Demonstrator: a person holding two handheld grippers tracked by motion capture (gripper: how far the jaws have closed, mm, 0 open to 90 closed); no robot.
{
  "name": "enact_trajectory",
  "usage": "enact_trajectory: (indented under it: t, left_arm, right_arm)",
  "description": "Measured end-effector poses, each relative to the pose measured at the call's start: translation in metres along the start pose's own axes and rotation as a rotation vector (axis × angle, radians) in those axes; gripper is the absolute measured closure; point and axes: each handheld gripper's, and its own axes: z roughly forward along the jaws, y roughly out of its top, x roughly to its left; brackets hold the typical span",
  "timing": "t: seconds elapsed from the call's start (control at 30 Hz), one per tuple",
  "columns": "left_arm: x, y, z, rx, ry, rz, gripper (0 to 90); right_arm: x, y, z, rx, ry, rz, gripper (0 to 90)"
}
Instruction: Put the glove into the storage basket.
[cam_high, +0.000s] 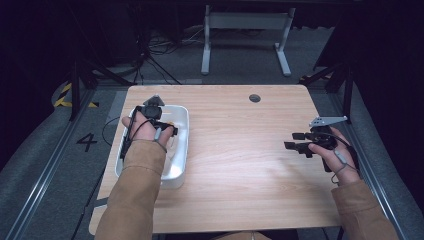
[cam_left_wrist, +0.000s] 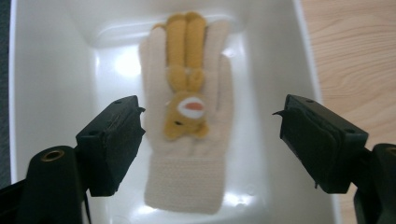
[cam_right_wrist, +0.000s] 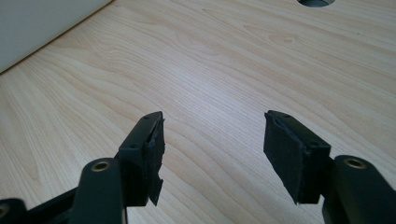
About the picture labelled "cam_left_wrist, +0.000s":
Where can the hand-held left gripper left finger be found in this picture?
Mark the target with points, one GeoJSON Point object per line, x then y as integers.
{"type": "Point", "coordinates": [109, 149]}

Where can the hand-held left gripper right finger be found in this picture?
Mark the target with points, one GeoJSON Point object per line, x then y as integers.
{"type": "Point", "coordinates": [323, 146]}

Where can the beige knit glove brown bear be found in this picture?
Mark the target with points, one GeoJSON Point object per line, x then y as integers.
{"type": "Point", "coordinates": [186, 124]}

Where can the white plastic bin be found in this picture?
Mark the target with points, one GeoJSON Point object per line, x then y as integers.
{"type": "Point", "coordinates": [56, 77]}

